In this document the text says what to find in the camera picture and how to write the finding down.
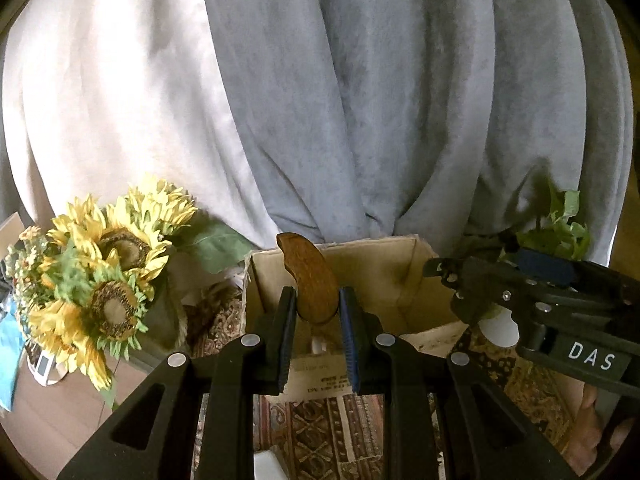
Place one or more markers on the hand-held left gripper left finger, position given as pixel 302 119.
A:
pixel 286 345

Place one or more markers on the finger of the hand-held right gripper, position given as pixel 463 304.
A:
pixel 545 265
pixel 485 290

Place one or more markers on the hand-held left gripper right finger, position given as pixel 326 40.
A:
pixel 348 345

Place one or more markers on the cardboard box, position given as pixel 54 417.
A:
pixel 380 280

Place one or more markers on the person's right hand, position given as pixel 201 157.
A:
pixel 597 425

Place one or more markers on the green leafy plant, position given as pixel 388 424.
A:
pixel 565 230

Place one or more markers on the white plant pot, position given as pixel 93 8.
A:
pixel 500 332

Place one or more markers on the patterned brown rug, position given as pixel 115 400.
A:
pixel 320 430

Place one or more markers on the grey-green ribbed vase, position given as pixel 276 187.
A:
pixel 167 320

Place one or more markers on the white rectangular box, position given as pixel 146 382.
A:
pixel 267 467

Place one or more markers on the sunflower bouquet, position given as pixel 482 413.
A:
pixel 115 305

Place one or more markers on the grey curtain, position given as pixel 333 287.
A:
pixel 375 110

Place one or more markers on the small white device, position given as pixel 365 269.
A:
pixel 42 366

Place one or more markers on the blue cloth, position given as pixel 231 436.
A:
pixel 10 355

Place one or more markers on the pale pink curtain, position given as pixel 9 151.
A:
pixel 125 85

